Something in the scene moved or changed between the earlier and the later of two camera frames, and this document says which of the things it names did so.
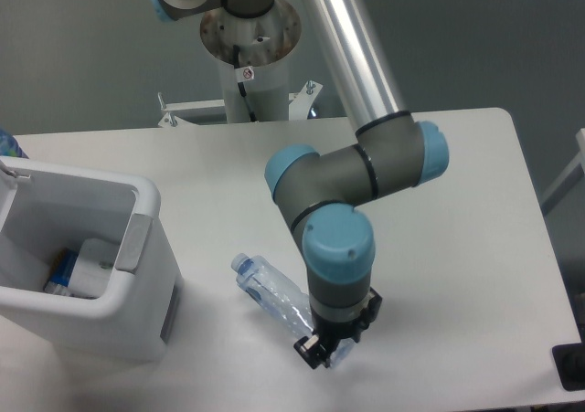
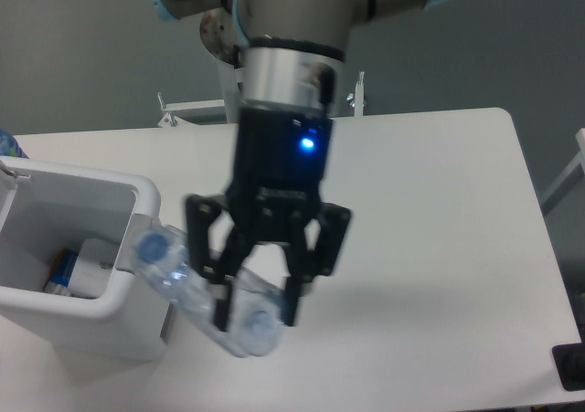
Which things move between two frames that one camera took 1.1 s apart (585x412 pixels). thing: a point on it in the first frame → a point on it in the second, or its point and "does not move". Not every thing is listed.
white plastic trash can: [86, 262] does not move
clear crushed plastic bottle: [282, 301] → [257, 306]
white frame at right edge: [573, 174] does not move
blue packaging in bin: [58, 283] does not move
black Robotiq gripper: [328, 334] → [281, 166]
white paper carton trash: [93, 268] does not move
